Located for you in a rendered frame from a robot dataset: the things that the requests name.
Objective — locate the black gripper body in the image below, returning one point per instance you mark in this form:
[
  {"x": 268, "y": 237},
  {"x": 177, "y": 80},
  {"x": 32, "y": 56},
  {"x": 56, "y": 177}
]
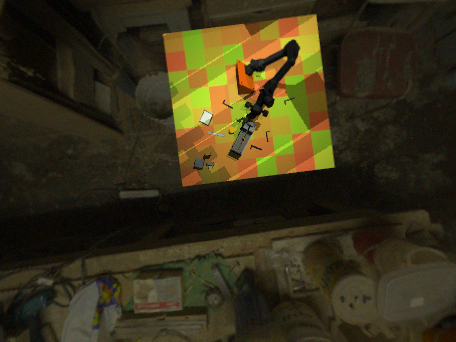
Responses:
[{"x": 248, "y": 104}]

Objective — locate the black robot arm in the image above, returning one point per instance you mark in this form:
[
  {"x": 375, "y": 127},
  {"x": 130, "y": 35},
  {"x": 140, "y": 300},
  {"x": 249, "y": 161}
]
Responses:
[{"x": 290, "y": 50}]

